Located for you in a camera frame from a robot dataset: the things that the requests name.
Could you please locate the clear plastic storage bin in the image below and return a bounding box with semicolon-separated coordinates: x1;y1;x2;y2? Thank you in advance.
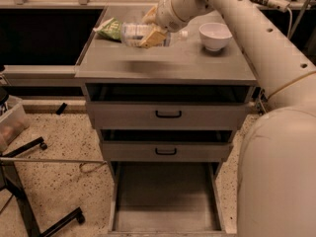
0;96;30;152

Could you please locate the black rolling stand base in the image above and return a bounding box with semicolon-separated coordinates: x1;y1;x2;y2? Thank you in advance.
0;137;85;237

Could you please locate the black top drawer handle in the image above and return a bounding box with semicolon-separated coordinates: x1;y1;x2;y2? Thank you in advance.
155;111;182;119

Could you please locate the grey bottom drawer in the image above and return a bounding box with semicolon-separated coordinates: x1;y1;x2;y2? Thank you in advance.
108;162;237;237

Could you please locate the white ceramic bowl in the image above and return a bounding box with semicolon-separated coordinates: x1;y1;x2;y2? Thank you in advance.
198;23;232;51

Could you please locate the grey top drawer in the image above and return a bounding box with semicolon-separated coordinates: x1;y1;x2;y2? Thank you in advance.
86;83;252;130

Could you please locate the grey drawer cabinet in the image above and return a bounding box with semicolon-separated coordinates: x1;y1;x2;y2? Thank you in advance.
74;4;259;237

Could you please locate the black middle drawer handle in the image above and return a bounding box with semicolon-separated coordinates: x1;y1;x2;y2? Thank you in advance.
155;148;177;156

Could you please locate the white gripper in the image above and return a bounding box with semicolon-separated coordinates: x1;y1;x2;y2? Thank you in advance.
139;0;187;48

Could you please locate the grey drawer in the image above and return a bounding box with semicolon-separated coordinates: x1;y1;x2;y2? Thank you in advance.
86;83;252;130
101;129;233;162
108;162;237;237

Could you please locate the metal horizontal rod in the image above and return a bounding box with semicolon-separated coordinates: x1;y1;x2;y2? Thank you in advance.
0;157;106;164

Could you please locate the green chip bag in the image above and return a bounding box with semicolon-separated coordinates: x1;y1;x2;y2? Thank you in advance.
94;18;121;40

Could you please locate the white power cable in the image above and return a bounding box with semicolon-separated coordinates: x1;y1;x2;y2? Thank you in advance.
286;7;294;40

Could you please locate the black drawer handle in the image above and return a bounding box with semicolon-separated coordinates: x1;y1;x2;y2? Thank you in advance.
155;148;177;156
155;111;182;119

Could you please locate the grey middle drawer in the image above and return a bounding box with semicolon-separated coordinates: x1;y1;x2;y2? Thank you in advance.
101;129;233;162

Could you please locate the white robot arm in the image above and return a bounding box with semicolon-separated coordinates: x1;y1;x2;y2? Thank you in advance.
143;0;316;237

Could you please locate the clear plastic water bottle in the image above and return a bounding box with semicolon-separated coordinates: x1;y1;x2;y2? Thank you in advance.
120;23;189;47

